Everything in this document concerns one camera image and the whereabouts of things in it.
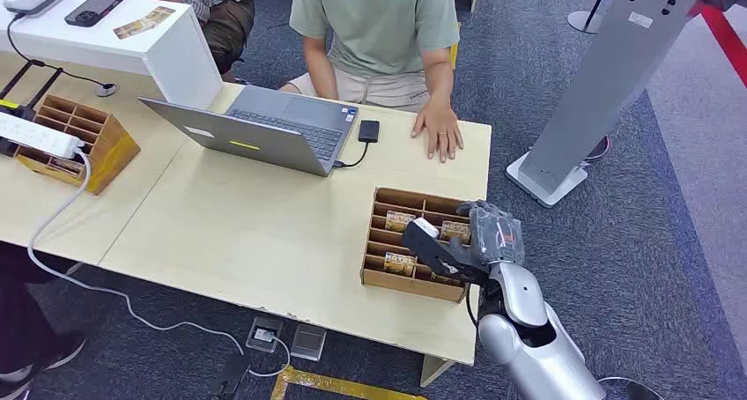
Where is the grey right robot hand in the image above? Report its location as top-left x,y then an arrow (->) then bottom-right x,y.
446,199 -> 527,276

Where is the person's left hand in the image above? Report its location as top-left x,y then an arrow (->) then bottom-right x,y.
410,100 -> 465,164

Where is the wooden card organizer box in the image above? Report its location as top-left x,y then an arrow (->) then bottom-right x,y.
360,187 -> 485,304
14,93 -> 142,196

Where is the person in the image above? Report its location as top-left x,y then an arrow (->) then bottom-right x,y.
278,0 -> 465,164
0,242 -> 89,400
87,0 -> 256,84

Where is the black external drive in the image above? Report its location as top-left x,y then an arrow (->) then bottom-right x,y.
357,119 -> 381,144

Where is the yellow chair part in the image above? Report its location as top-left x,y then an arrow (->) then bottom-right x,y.
447,22 -> 462,71

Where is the dark shoe with pink sole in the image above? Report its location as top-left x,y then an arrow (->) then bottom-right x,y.
583,135 -> 611,162

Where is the wooden table leg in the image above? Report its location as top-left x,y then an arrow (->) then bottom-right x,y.
419,354 -> 456,389

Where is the silver kiosk stand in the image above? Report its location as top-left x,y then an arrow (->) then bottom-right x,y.
505,0 -> 747,210

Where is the grey open laptop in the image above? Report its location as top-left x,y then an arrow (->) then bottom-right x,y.
138,84 -> 360,179

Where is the stanchion pole with base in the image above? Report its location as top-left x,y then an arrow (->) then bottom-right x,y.
566,0 -> 615,35

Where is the silver floor socket plate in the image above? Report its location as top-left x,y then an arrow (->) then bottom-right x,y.
290,323 -> 328,362

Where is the yellow floor tape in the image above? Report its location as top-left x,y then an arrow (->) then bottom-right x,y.
269,366 -> 428,400

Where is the open floor socket box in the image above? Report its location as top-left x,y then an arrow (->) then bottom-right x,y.
245,315 -> 285,353

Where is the white desk riser shelf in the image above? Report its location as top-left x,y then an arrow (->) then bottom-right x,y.
0,0 -> 224,111

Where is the red barrier belt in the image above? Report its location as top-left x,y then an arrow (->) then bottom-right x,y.
688,1 -> 747,89

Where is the black smartphone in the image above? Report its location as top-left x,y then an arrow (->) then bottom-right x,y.
63,0 -> 129,28

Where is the white power strip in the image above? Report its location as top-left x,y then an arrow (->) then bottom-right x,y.
0,111 -> 86,160

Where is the black folding stand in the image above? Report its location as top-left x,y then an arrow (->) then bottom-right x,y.
0,58 -> 64,157

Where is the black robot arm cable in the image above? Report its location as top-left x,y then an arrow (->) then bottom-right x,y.
464,280 -> 481,330

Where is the black drive cable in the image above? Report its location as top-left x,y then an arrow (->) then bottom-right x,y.
333,141 -> 371,170

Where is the white power strip cable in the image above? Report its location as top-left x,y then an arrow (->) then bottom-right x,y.
26,149 -> 292,379

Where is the thin black device cable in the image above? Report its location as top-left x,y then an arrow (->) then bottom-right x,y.
5,12 -> 109,89

